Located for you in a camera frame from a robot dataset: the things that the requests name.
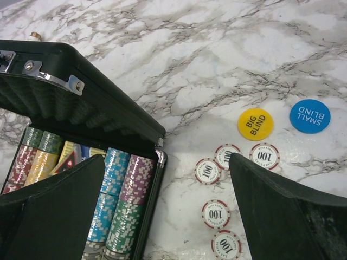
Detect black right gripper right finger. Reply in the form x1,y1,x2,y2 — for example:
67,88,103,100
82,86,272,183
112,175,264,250
229,153,346,259

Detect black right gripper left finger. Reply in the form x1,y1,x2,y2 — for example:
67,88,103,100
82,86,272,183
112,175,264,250
1,155,105,259

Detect yellow big blind button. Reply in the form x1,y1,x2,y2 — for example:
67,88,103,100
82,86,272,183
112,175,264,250
237,108,274,141

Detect blue small blind button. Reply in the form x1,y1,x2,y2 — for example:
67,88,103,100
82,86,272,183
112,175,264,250
289,99,331,134

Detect white red poker chip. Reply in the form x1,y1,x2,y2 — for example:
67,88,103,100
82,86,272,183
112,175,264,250
249,142,280,170
201,199,231,230
194,158,221,185
214,144,241,171
211,230,242,260

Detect boxed card deck in case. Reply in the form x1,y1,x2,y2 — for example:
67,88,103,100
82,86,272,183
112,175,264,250
49,141,106,176

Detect black poker chip case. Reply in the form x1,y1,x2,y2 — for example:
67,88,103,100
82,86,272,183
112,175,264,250
1,40,167,259

